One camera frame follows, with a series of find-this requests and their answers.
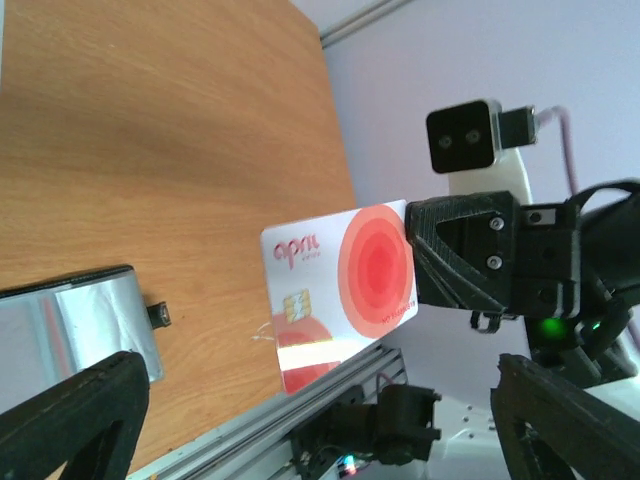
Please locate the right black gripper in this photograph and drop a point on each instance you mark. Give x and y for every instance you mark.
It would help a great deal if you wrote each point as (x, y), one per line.
(464, 249)

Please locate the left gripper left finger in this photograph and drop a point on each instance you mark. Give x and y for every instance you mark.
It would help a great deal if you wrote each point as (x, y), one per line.
(88, 425)

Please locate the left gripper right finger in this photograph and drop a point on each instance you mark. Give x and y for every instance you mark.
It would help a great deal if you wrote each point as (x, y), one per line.
(550, 429)

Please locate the black card holder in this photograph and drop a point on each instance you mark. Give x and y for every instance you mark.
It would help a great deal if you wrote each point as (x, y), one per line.
(81, 318)

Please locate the white card red circle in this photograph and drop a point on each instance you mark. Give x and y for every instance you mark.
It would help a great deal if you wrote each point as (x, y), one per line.
(336, 284)

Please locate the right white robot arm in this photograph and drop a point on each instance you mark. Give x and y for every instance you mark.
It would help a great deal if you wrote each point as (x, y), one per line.
(582, 349)

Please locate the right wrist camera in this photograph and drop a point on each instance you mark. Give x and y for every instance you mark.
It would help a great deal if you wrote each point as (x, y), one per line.
(473, 135)

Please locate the aluminium rail frame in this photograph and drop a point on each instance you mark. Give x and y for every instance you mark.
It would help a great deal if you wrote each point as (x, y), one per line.
(255, 445)

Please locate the right frame post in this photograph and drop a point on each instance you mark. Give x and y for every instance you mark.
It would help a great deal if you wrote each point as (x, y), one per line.
(360, 19)

